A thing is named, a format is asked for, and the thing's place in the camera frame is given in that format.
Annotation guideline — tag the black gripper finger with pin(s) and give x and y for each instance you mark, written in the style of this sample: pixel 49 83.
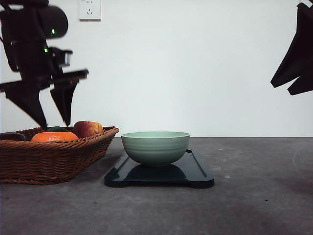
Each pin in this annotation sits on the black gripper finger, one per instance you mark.
pixel 302 84
pixel 299 59

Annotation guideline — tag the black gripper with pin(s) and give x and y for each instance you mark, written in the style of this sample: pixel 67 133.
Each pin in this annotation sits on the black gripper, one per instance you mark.
pixel 37 68

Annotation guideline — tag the pale green ceramic bowl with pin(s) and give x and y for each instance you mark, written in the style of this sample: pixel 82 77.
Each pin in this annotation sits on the pale green ceramic bowl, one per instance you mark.
pixel 155 148

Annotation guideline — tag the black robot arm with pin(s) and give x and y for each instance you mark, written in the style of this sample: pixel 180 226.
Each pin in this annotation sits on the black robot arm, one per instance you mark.
pixel 26 26

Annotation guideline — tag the brown wicker basket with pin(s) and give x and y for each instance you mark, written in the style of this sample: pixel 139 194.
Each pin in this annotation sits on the brown wicker basket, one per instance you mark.
pixel 50 162

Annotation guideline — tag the green fruit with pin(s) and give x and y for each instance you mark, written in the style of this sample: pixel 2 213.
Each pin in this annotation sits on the green fruit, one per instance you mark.
pixel 56 129

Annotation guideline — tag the orange fruit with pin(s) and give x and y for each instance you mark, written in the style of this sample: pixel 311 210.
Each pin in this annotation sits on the orange fruit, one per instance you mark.
pixel 55 136

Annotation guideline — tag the red yellow apple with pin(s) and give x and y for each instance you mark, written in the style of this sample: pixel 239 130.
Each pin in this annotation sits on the red yellow apple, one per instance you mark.
pixel 87 128

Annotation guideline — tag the dark purple fruit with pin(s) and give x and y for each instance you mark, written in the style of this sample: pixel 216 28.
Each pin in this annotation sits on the dark purple fruit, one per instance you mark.
pixel 12 136

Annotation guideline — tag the dark teal rectangular tray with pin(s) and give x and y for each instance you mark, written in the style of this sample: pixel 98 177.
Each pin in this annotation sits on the dark teal rectangular tray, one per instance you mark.
pixel 189 171

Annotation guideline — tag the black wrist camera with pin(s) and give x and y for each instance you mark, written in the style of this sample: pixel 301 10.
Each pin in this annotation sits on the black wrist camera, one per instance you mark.
pixel 60 57

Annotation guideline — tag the white wall socket left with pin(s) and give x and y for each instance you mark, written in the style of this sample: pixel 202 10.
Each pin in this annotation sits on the white wall socket left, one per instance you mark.
pixel 89 11

